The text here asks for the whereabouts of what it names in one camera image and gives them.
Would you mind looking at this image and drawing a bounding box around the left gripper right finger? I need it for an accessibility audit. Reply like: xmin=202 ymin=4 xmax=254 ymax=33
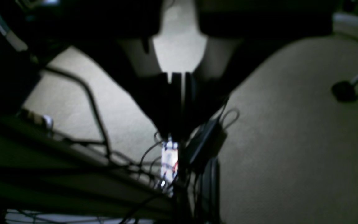
xmin=181 ymin=0 xmax=333 ymax=137

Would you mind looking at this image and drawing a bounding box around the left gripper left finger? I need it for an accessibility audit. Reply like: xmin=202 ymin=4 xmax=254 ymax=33
xmin=27 ymin=0 xmax=170 ymax=138

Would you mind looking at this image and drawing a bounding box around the black power adapter brick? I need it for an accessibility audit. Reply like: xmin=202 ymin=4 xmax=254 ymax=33
xmin=183 ymin=118 xmax=227 ymax=173

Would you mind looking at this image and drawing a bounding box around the office chair base leg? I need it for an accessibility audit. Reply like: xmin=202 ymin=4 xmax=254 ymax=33
xmin=331 ymin=74 xmax=358 ymax=102

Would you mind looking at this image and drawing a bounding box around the white power strip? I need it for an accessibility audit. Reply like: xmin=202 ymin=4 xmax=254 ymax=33
xmin=160 ymin=139 xmax=178 ymax=196

